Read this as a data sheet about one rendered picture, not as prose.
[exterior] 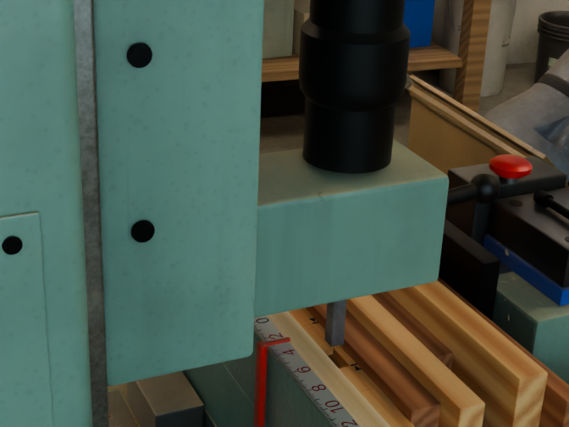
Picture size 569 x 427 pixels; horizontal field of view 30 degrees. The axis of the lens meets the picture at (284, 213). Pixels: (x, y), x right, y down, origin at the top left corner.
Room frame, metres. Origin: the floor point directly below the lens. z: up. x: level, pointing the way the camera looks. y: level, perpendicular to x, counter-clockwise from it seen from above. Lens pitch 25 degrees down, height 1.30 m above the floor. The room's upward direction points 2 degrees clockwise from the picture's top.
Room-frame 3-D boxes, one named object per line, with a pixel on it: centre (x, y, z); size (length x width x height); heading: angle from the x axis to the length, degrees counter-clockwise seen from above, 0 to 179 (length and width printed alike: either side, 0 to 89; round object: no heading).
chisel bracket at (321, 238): (0.56, -0.02, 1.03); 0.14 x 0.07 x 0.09; 116
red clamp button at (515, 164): (0.70, -0.16, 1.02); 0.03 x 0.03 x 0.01
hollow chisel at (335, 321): (0.57, -0.03, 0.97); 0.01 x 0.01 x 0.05; 26
